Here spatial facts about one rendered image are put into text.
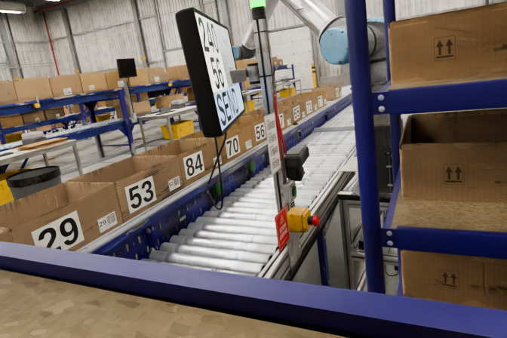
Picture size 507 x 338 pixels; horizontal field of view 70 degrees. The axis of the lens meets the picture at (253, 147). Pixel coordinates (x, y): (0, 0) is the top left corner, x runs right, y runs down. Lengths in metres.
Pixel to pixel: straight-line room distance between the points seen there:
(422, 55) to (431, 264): 0.37
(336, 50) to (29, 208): 1.34
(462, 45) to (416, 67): 0.07
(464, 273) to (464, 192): 0.15
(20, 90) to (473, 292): 6.37
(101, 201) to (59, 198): 0.29
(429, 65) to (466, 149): 0.14
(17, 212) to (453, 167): 1.42
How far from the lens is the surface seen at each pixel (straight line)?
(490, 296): 0.78
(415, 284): 0.79
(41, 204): 1.65
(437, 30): 0.65
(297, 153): 1.30
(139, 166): 1.93
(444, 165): 0.67
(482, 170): 0.67
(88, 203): 1.41
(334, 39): 1.55
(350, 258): 1.97
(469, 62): 0.65
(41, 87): 6.80
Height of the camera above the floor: 1.40
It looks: 12 degrees down
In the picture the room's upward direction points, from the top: 8 degrees counter-clockwise
